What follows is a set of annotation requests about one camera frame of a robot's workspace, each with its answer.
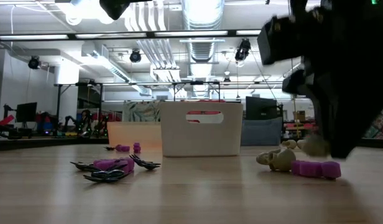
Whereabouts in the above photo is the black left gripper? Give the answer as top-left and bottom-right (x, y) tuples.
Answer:
(99, 0), (152, 21)

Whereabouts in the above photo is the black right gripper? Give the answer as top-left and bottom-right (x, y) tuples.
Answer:
(281, 62), (383, 159)

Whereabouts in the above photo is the colourful patchwork quilt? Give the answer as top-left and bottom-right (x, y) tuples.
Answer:
(364, 104), (383, 139)

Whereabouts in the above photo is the wooden background table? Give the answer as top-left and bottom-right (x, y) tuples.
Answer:
(284, 123), (316, 139)

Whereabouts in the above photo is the brown cardboard box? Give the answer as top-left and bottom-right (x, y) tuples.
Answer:
(292, 110), (307, 123)

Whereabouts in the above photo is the black ceiling spotlight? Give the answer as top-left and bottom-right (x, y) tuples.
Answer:
(27, 55), (42, 70)
(129, 49), (142, 64)
(234, 37), (252, 62)

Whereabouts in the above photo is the grey translucent plastic bin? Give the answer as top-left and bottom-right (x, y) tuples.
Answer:
(240, 116), (283, 146)

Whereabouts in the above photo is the black computer monitor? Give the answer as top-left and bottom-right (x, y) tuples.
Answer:
(245, 96), (279, 121)
(16, 101), (38, 123)

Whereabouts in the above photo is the floral patterned board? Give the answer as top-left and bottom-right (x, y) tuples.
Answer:
(122, 100), (163, 123)

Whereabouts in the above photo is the black beam with light strips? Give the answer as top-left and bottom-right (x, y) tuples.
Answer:
(0, 27), (264, 42)

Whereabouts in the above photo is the orange translucent plastic bin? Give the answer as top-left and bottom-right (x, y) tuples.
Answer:
(106, 121), (163, 149)

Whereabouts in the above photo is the white ceiling ventilation duct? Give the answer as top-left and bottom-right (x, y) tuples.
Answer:
(81, 40), (154, 97)

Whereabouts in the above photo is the silver ceiling air duct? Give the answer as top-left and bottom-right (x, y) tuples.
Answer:
(181, 0), (226, 99)

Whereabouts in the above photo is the black background workstation frame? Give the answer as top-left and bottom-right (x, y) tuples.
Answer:
(53, 80), (223, 138)

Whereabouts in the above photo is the white plastic bin with handles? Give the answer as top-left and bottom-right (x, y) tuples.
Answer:
(160, 101), (244, 157)

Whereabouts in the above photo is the black aluminium table frame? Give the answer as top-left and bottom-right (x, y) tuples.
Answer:
(0, 136), (383, 152)

